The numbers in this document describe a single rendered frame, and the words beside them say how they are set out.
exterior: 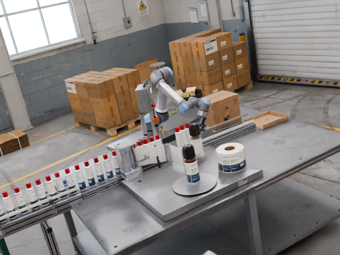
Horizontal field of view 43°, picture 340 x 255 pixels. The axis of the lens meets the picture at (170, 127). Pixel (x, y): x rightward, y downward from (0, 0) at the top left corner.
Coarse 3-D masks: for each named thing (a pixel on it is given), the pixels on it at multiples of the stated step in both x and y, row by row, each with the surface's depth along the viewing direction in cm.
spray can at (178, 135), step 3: (177, 129) 345; (177, 132) 346; (180, 132) 347; (177, 135) 346; (180, 135) 347; (177, 138) 347; (180, 138) 347; (177, 141) 349; (180, 141) 348; (177, 144) 350; (180, 144) 349; (180, 147) 350
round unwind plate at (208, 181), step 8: (184, 176) 305; (200, 176) 301; (208, 176) 298; (176, 184) 296; (184, 184) 294; (200, 184) 289; (208, 184) 287; (176, 192) 285; (184, 192) 283; (192, 192) 281; (200, 192) 279
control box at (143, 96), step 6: (150, 84) 340; (138, 90) 326; (144, 90) 326; (138, 96) 328; (144, 96) 328; (150, 96) 334; (138, 102) 330; (144, 102) 329; (150, 102) 330; (144, 108) 331; (150, 108) 331
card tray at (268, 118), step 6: (258, 114) 404; (264, 114) 407; (270, 114) 407; (276, 114) 401; (282, 114) 393; (246, 120) 398; (258, 120) 398; (264, 120) 395; (270, 120) 392; (276, 120) 382; (282, 120) 385; (258, 126) 384; (264, 126) 376
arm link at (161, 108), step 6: (162, 72) 365; (168, 72) 370; (168, 78) 372; (162, 96) 380; (162, 102) 383; (156, 108) 390; (162, 108) 386; (162, 114) 388; (168, 114) 394; (162, 120) 390
